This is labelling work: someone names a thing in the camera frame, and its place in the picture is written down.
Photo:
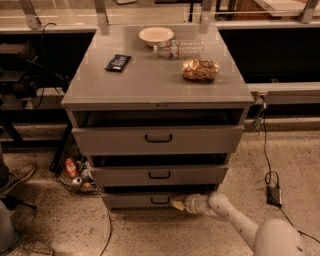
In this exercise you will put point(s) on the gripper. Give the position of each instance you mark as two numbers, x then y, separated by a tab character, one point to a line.
192	203

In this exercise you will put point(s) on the grey bottom drawer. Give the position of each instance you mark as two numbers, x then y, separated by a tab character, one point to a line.
152	196

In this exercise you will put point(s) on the grey drawer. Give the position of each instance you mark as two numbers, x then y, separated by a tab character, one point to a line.
160	170
152	196
202	131

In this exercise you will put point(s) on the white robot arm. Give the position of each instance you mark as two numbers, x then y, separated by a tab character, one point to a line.
273	237

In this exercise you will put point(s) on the grey middle drawer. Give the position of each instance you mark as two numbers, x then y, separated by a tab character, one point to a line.
160	170

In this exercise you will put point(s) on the grey metal drawer cabinet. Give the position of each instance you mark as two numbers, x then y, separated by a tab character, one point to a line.
152	83

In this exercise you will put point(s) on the grey top drawer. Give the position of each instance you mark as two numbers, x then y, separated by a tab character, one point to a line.
202	131

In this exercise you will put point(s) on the black power adapter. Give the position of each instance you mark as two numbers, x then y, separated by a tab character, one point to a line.
274	196

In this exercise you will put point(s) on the white can in basket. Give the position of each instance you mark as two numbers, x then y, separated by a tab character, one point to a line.
77	181

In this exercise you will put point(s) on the red soda can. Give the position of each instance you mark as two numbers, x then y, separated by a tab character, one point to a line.
71	168

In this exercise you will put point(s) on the golden chip bag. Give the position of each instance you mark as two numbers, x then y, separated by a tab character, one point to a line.
200	70

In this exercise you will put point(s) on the dark blue snack bar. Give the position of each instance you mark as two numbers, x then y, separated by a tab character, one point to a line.
117	63

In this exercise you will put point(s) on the clear plastic water bottle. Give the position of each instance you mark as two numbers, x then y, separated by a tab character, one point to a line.
179	49

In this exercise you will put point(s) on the white ceramic bowl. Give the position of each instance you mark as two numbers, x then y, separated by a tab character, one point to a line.
155	35

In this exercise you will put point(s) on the brown shoe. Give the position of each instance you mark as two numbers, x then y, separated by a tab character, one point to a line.
14	177

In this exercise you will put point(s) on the black machine under bench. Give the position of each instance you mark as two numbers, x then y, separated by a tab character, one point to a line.
22	75

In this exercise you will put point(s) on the wire basket on floor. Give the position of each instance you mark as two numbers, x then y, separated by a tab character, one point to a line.
88	186

